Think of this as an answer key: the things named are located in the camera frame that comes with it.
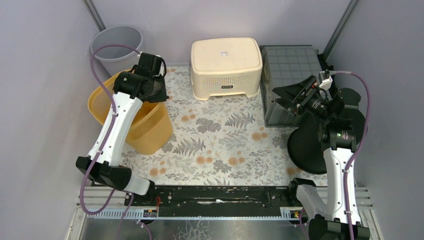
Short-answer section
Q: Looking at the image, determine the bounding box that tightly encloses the black round plastic bin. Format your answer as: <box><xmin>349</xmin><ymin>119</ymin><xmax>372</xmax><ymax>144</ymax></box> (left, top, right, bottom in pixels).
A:
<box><xmin>287</xmin><ymin>114</ymin><xmax>366</xmax><ymax>175</ymax></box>

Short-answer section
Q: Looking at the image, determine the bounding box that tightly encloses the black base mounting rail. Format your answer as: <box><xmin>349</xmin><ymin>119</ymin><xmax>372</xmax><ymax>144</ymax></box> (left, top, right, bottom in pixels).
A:
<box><xmin>124</xmin><ymin>185</ymin><xmax>302</xmax><ymax>209</ymax></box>

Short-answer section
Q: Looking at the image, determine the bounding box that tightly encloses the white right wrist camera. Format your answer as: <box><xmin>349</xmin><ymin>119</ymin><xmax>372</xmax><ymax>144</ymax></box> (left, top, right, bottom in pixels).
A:
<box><xmin>318</xmin><ymin>69</ymin><xmax>333</xmax><ymax>91</ymax></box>

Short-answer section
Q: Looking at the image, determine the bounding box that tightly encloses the grey plastic storage bin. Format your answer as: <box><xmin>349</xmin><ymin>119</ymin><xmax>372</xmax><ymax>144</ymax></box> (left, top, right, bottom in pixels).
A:
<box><xmin>259</xmin><ymin>45</ymin><xmax>330</xmax><ymax>128</ymax></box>

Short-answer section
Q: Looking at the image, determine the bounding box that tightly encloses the small circuit board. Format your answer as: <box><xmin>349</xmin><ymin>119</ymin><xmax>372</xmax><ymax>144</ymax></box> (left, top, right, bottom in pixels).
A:
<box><xmin>142</xmin><ymin>209</ymin><xmax>158</xmax><ymax>218</ymax></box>
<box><xmin>290</xmin><ymin>211</ymin><xmax>300</xmax><ymax>219</ymax></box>

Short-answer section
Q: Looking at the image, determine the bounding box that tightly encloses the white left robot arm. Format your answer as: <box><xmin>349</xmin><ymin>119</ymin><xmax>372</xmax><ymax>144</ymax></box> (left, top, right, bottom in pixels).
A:
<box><xmin>75</xmin><ymin>52</ymin><xmax>173</xmax><ymax>206</ymax></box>

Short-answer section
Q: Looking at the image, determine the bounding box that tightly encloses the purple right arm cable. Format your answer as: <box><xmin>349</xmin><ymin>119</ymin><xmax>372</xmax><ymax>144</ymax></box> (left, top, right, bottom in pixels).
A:
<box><xmin>298</xmin><ymin>70</ymin><xmax>372</xmax><ymax>240</ymax></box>

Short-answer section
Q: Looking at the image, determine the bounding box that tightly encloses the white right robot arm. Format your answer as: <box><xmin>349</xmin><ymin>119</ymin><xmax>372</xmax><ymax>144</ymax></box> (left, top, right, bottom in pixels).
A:
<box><xmin>273</xmin><ymin>75</ymin><xmax>371</xmax><ymax>240</ymax></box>

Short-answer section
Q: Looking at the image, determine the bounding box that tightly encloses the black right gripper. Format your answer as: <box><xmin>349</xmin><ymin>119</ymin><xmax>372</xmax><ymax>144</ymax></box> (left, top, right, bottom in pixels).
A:
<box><xmin>272</xmin><ymin>75</ymin><xmax>335</xmax><ymax>122</ymax></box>

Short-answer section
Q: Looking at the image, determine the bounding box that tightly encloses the white slotted cable duct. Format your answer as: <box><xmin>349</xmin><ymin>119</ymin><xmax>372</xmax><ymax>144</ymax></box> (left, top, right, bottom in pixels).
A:
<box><xmin>84</xmin><ymin>206</ymin><xmax>311</xmax><ymax>222</ymax></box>

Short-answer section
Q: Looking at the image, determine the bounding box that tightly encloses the small circuit board left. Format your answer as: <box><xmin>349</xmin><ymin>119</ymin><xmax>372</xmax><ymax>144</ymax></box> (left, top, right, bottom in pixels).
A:
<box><xmin>142</xmin><ymin>209</ymin><xmax>158</xmax><ymax>218</ymax></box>

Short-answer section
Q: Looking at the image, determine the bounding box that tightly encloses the floral patterned table mat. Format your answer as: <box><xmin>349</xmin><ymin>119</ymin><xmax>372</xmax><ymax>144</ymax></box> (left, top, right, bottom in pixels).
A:
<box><xmin>121</xmin><ymin>66</ymin><xmax>327</xmax><ymax>186</ymax></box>

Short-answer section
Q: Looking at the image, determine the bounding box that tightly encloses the small circuit board right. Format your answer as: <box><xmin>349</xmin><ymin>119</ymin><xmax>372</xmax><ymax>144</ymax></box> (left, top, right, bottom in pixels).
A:
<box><xmin>290</xmin><ymin>211</ymin><xmax>300</xmax><ymax>219</ymax></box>

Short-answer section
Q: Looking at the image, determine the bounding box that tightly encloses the grey round plastic bin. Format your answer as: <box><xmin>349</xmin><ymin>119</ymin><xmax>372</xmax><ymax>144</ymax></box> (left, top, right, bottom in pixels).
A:
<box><xmin>90</xmin><ymin>25</ymin><xmax>143</xmax><ymax>76</ymax></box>

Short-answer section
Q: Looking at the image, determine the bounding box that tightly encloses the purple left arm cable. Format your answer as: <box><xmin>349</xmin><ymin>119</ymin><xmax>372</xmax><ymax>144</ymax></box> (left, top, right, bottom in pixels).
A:
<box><xmin>79</xmin><ymin>43</ymin><xmax>142</xmax><ymax>240</ymax></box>

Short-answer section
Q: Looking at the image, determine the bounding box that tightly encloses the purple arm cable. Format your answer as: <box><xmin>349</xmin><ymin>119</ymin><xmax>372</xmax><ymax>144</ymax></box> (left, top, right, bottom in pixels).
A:
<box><xmin>298</xmin><ymin>70</ymin><xmax>372</xmax><ymax>240</ymax></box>
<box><xmin>79</xmin><ymin>43</ymin><xmax>142</xmax><ymax>240</ymax></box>

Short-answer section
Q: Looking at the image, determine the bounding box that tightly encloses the cream perforated plastic basket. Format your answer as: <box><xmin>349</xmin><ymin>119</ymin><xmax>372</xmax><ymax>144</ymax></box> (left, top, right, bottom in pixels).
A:
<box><xmin>190</xmin><ymin>37</ymin><xmax>263</xmax><ymax>101</ymax></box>

